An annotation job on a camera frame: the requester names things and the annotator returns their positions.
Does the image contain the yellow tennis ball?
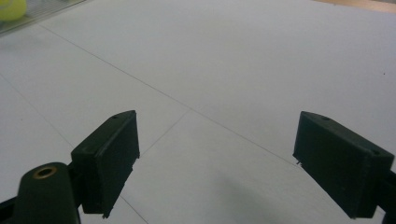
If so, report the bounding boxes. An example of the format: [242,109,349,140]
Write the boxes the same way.
[0,0,28,22]

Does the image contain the clear plastic container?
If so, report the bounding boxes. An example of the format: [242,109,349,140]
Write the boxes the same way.
[0,0,89,36]

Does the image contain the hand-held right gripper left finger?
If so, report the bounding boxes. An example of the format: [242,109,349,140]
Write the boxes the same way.
[70,109,141,219]

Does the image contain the white board sheet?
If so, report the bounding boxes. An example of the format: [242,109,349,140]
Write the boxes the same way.
[0,0,396,224]

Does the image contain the wooden table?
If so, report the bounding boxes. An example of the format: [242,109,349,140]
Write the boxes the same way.
[311,0,396,14]

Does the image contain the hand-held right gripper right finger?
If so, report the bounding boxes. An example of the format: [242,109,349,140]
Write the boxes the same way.
[291,110,396,220]

